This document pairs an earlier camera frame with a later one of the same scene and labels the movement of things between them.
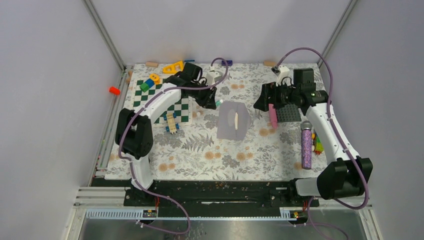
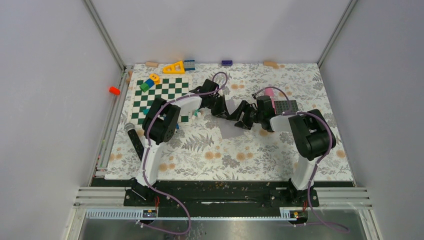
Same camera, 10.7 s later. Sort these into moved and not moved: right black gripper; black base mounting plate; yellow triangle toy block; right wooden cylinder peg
Moved: right black gripper
Not moved: yellow triangle toy block; right wooden cylinder peg; black base mounting plate
